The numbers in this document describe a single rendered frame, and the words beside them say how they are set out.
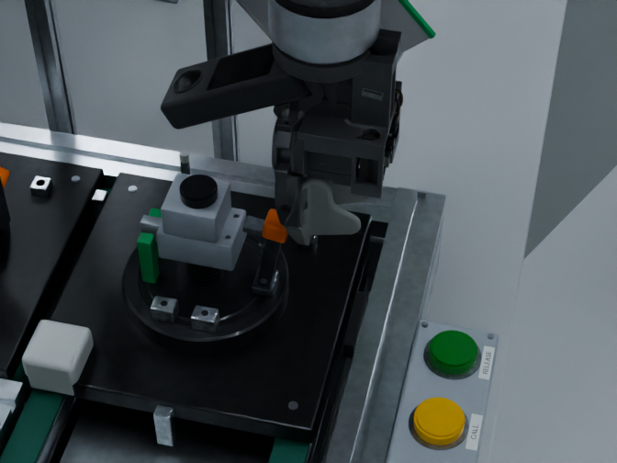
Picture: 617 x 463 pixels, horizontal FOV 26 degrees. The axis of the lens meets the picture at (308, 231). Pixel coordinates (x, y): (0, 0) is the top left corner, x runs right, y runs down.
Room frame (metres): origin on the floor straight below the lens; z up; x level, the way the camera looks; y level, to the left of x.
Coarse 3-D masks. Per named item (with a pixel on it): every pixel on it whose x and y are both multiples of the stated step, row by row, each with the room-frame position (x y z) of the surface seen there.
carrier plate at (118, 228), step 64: (128, 192) 0.85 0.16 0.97; (128, 256) 0.77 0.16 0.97; (320, 256) 0.77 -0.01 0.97; (64, 320) 0.70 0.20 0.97; (128, 320) 0.70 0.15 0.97; (320, 320) 0.70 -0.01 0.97; (128, 384) 0.64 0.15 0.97; (192, 384) 0.64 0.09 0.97; (256, 384) 0.64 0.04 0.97; (320, 384) 0.64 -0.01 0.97
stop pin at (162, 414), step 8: (160, 408) 0.62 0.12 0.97; (168, 408) 0.62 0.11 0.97; (160, 416) 0.61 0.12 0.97; (168, 416) 0.61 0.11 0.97; (160, 424) 0.61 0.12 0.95; (168, 424) 0.61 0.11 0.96; (160, 432) 0.61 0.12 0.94; (168, 432) 0.61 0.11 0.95; (160, 440) 0.61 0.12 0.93; (168, 440) 0.61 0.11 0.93
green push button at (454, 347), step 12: (444, 336) 0.68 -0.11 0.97; (456, 336) 0.68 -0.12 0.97; (468, 336) 0.68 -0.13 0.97; (432, 348) 0.67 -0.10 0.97; (444, 348) 0.67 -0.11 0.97; (456, 348) 0.67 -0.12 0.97; (468, 348) 0.67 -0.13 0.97; (432, 360) 0.66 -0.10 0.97; (444, 360) 0.66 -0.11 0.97; (456, 360) 0.66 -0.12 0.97; (468, 360) 0.66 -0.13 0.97; (444, 372) 0.65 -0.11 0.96; (456, 372) 0.65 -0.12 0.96
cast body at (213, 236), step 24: (168, 192) 0.74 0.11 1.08; (192, 192) 0.73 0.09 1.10; (216, 192) 0.73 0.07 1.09; (144, 216) 0.75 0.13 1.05; (168, 216) 0.72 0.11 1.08; (192, 216) 0.72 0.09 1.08; (216, 216) 0.72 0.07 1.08; (240, 216) 0.74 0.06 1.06; (168, 240) 0.72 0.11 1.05; (192, 240) 0.72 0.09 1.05; (216, 240) 0.71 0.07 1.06; (240, 240) 0.73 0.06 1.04; (216, 264) 0.71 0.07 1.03
